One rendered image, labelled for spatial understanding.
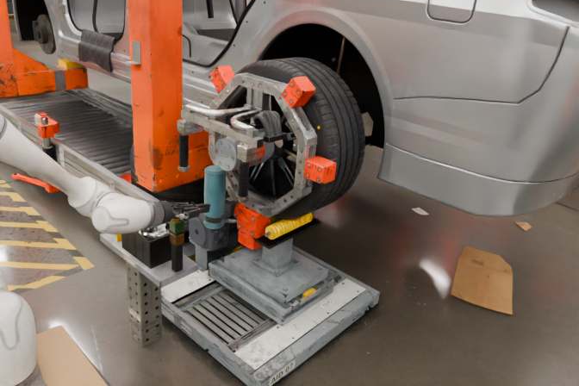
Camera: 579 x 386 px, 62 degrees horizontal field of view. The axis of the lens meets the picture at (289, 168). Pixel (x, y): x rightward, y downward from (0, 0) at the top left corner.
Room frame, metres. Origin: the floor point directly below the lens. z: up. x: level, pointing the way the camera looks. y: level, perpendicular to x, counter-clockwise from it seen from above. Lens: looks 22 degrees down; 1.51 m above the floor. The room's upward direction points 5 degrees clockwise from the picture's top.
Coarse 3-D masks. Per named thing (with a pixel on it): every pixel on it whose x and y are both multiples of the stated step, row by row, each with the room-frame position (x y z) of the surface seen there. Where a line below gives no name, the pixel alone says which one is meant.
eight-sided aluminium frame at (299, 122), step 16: (240, 80) 1.86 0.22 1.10; (256, 80) 1.81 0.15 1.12; (272, 80) 1.82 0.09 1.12; (224, 96) 1.93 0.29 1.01; (288, 112) 1.70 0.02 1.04; (304, 128) 1.67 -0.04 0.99; (304, 144) 1.64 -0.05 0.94; (304, 160) 1.64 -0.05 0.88; (288, 192) 1.68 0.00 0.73; (304, 192) 1.65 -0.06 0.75; (256, 208) 1.78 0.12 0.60; (272, 208) 1.73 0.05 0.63
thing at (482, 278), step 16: (464, 256) 2.53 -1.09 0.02; (480, 256) 2.54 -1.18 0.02; (496, 256) 2.54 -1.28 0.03; (464, 272) 2.36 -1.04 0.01; (480, 272) 2.37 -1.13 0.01; (496, 272) 2.39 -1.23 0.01; (512, 272) 2.41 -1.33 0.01; (464, 288) 2.21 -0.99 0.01; (480, 288) 2.22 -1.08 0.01; (496, 288) 2.24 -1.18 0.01; (512, 288) 2.25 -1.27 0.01; (480, 304) 2.07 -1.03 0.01; (496, 304) 2.09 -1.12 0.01
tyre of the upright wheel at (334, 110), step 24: (240, 72) 1.99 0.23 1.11; (264, 72) 1.90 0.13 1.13; (288, 72) 1.82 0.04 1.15; (312, 72) 1.87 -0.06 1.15; (312, 96) 1.74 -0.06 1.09; (336, 96) 1.81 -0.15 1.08; (312, 120) 1.73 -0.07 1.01; (336, 120) 1.74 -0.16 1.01; (360, 120) 1.84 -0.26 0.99; (336, 144) 1.70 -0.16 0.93; (360, 144) 1.81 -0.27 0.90; (336, 168) 1.69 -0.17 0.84; (360, 168) 1.83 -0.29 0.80; (312, 192) 1.71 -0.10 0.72; (336, 192) 1.76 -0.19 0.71; (288, 216) 1.78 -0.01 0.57
